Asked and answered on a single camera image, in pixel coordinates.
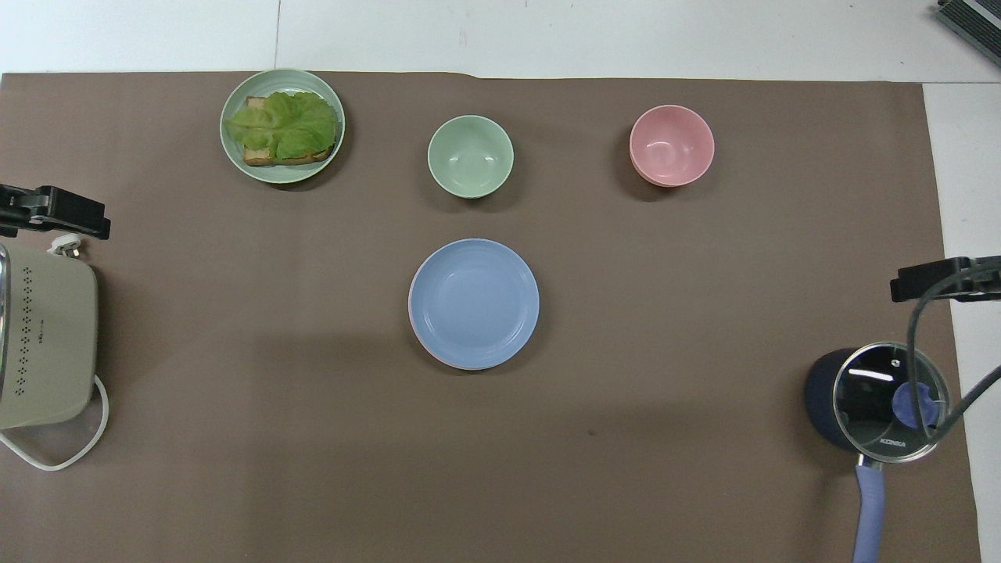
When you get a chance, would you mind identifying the blue plate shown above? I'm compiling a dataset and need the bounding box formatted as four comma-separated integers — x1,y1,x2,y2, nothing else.
409,238,540,370

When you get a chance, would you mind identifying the green bowl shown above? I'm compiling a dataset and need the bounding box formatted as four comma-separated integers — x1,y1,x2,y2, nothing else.
428,115,515,199

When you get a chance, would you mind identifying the pink bowl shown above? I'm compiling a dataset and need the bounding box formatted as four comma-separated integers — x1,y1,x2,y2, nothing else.
630,105,716,188

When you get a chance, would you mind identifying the green lettuce leaf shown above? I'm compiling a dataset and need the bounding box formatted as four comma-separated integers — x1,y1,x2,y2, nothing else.
225,91,339,161

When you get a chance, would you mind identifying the toasted bread slice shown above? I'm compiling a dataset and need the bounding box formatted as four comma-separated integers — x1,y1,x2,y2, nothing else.
243,96,337,167

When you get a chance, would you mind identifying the green ribbed plate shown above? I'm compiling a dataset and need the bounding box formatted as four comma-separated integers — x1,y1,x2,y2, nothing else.
220,69,346,185

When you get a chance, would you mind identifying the dark blue pot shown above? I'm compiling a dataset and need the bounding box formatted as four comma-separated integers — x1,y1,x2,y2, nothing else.
804,348,951,563

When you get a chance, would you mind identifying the glass pot lid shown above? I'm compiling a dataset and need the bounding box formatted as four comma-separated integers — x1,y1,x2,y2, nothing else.
832,342,952,464

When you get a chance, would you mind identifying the beige toaster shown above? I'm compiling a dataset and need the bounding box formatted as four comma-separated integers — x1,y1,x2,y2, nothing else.
0,242,99,430

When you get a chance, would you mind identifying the grey ribbed device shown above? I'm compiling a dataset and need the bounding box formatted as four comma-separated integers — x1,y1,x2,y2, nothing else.
937,0,1001,68

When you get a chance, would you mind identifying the black cable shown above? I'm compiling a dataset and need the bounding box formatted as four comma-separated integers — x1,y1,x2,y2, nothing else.
906,264,1001,437

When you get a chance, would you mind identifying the white power cable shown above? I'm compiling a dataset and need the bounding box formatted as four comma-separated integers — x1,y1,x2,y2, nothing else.
0,233,109,472

